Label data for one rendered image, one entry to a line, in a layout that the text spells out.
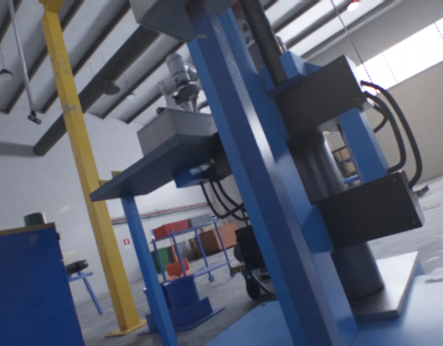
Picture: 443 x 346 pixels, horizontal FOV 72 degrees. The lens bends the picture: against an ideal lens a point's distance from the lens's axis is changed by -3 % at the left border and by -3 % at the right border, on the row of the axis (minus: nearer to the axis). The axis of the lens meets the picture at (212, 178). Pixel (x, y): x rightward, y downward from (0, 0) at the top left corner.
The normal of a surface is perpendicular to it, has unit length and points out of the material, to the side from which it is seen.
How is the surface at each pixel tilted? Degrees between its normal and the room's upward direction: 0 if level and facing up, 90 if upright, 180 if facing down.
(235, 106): 90
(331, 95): 90
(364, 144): 90
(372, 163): 90
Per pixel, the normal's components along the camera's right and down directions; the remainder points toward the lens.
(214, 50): -0.61, 0.06
